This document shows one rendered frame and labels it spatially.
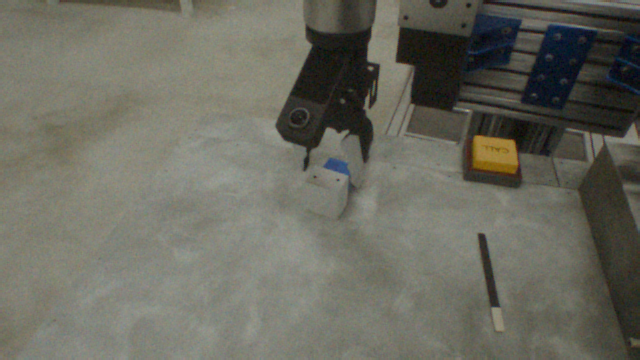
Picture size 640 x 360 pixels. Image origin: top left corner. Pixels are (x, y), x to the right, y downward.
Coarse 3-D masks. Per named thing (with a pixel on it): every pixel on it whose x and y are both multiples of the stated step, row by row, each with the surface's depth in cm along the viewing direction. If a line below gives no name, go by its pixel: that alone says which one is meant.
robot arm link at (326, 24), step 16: (304, 0) 43; (320, 0) 41; (336, 0) 40; (352, 0) 40; (368, 0) 41; (304, 16) 44; (320, 16) 42; (336, 16) 41; (352, 16) 41; (368, 16) 42; (320, 32) 43; (336, 32) 42; (352, 32) 42
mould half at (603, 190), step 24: (624, 144) 57; (600, 168) 57; (624, 168) 53; (600, 192) 56; (624, 192) 51; (600, 216) 55; (624, 216) 50; (600, 240) 54; (624, 240) 49; (624, 264) 48; (624, 288) 47; (624, 312) 47; (624, 336) 46
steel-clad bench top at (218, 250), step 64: (192, 128) 74; (256, 128) 74; (192, 192) 63; (256, 192) 63; (384, 192) 63; (448, 192) 63; (512, 192) 63; (576, 192) 63; (128, 256) 54; (192, 256) 54; (256, 256) 54; (320, 256) 54; (384, 256) 54; (448, 256) 54; (512, 256) 54; (576, 256) 54; (64, 320) 48; (128, 320) 48; (192, 320) 48; (256, 320) 48; (320, 320) 48; (384, 320) 48; (448, 320) 48; (512, 320) 48; (576, 320) 48
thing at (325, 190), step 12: (324, 168) 59; (336, 168) 61; (312, 180) 57; (324, 180) 57; (336, 180) 57; (348, 180) 60; (312, 192) 57; (324, 192) 56; (336, 192) 55; (312, 204) 59; (324, 204) 58; (336, 204) 57; (336, 216) 58
